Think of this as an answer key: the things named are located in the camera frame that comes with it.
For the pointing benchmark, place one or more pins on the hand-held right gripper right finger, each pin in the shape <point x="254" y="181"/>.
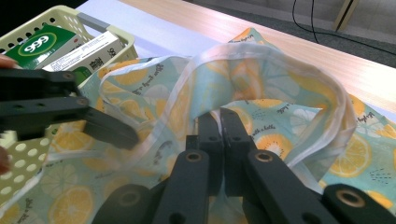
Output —
<point x="235" y="146"/>

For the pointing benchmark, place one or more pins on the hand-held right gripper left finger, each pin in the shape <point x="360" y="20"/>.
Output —
<point x="214" y="155"/>

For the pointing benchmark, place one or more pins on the green and white medicine box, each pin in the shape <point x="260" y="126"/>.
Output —
<point x="59" y="43"/>

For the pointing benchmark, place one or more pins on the tall white and green box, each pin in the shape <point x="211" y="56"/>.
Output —
<point x="90" y="53"/>

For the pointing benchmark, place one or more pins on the orange slice print cloth bag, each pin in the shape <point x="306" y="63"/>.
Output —
<point x="274" y="77"/>

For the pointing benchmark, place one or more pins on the pale green perforated plastic basket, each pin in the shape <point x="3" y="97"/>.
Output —
<point x="62" y="15"/>

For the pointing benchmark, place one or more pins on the white table sheet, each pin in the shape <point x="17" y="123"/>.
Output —
<point x="162" y="28"/>

